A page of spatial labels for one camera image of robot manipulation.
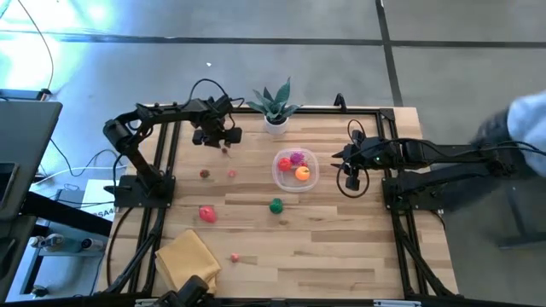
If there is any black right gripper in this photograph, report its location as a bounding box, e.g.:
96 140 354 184
330 130 400 191

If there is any clear plastic tupperware container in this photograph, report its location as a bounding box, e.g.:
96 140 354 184
271 147 321 194

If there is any large red toy fruit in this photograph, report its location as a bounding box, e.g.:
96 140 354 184
198 205 218 224

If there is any white potted plant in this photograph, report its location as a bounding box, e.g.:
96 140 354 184
97 104 460 307

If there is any white plant pot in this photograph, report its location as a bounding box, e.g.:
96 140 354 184
264 115 290 136

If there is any green snake plant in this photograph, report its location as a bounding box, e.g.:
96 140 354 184
246 77 303 123

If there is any yellow cloth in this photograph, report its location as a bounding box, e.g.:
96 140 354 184
154 229 223 295

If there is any white printed box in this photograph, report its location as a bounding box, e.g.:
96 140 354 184
79 178 117 223

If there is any person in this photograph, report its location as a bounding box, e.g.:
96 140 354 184
443 89 546 251

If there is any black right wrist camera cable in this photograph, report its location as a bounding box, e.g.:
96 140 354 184
335 118 371 200

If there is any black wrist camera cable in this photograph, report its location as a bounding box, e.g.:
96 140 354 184
187 78 247 129
335 118 371 200

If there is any black left wrist camera cable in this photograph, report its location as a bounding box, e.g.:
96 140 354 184
187 78 247 129

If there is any black table-level camera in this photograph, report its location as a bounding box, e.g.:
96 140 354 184
151 275 212 307

